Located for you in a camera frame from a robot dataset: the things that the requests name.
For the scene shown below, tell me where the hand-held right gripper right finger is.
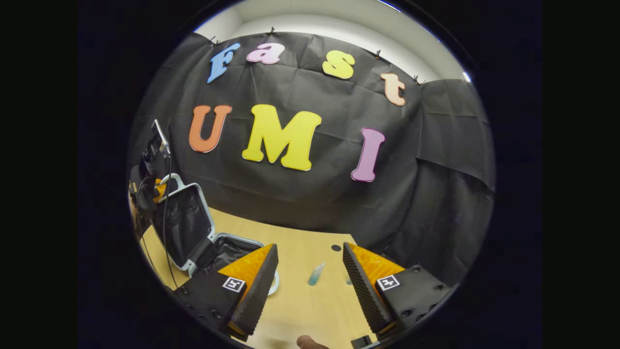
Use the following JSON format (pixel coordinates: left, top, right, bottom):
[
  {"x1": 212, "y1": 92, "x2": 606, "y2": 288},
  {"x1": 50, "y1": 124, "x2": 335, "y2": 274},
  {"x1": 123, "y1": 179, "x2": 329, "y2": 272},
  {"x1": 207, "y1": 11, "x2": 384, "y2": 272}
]
[{"x1": 343, "y1": 242, "x2": 453, "y2": 341}]

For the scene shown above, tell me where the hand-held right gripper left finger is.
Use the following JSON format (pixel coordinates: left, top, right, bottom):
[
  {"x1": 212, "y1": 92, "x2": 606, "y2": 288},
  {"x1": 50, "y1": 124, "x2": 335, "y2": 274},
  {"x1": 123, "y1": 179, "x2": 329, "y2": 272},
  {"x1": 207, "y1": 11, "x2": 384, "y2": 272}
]
[{"x1": 173, "y1": 243, "x2": 279, "y2": 342}]

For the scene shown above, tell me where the white and blue cream tube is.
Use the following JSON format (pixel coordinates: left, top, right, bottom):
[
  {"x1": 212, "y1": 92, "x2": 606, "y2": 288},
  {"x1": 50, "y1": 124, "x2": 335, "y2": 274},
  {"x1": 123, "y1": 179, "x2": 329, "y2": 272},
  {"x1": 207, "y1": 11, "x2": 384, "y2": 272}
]
[{"x1": 308, "y1": 262, "x2": 326, "y2": 287}]

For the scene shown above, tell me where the black backdrop cloth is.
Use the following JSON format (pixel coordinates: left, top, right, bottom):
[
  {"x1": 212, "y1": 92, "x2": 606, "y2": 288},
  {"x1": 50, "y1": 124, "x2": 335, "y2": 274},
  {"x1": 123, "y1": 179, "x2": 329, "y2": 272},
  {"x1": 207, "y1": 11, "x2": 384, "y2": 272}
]
[{"x1": 127, "y1": 30, "x2": 497, "y2": 286}]

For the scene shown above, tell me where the black cable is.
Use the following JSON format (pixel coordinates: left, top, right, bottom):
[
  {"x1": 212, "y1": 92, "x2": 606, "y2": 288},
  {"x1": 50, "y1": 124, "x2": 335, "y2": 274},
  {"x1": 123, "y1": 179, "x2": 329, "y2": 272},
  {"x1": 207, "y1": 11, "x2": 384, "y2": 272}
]
[{"x1": 161, "y1": 154, "x2": 181, "y2": 290}]

